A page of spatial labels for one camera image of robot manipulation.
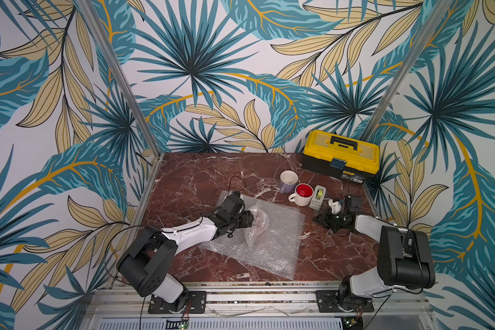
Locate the clear bubble wrap sheet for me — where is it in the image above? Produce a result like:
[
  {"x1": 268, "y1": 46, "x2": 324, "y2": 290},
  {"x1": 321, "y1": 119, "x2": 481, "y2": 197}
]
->
[{"x1": 201, "y1": 195, "x2": 305, "y2": 280}]

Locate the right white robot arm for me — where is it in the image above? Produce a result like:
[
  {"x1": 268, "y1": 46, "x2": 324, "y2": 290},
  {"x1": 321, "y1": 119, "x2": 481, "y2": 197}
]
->
[{"x1": 313, "y1": 199, "x2": 436, "y2": 305}]

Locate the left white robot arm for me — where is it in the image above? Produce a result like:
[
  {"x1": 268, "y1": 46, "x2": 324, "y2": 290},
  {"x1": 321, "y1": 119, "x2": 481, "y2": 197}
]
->
[{"x1": 116, "y1": 191, "x2": 254, "y2": 303}]

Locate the small green white box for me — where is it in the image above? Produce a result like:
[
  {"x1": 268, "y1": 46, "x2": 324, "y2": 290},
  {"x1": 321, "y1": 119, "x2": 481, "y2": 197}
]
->
[{"x1": 309, "y1": 185, "x2": 327, "y2": 210}]

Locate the white mug red inside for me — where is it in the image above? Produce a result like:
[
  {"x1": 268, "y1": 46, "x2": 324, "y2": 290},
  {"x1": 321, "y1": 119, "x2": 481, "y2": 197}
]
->
[{"x1": 288, "y1": 184, "x2": 314, "y2": 207}]

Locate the yellow black toolbox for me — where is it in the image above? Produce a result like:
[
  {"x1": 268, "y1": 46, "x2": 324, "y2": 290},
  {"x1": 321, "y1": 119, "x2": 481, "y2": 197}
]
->
[{"x1": 302, "y1": 130, "x2": 380, "y2": 184}]

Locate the lavender mug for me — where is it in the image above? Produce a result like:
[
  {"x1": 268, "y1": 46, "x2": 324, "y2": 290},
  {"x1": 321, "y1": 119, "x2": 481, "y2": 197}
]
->
[{"x1": 279, "y1": 170, "x2": 298, "y2": 194}]

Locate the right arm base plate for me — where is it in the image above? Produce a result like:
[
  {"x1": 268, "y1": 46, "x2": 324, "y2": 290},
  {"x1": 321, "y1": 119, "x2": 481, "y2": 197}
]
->
[{"x1": 315, "y1": 290, "x2": 374, "y2": 313}]

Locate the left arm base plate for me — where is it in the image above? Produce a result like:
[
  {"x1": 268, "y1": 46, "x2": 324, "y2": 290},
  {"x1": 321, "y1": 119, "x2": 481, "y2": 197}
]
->
[{"x1": 148, "y1": 290, "x2": 207, "y2": 315}]

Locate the front aluminium rail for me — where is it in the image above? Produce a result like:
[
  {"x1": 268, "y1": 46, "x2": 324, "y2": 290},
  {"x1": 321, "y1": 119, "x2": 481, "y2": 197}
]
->
[{"x1": 80, "y1": 282, "x2": 437, "y2": 329}]

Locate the left aluminium frame post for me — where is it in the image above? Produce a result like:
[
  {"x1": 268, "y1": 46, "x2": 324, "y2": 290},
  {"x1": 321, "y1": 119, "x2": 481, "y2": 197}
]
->
[{"x1": 76, "y1": 0, "x2": 162, "y2": 160}]

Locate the aluminium frame post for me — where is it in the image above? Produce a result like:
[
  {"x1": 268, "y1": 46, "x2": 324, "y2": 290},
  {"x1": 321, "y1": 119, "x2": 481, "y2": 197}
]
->
[
  {"x1": 360, "y1": 0, "x2": 452, "y2": 140},
  {"x1": 76, "y1": 0, "x2": 162, "y2": 160}
]

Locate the right aluminium frame post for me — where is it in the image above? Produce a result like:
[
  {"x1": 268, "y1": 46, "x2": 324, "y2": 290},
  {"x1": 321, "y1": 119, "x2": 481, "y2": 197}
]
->
[{"x1": 360, "y1": 0, "x2": 452, "y2": 140}]

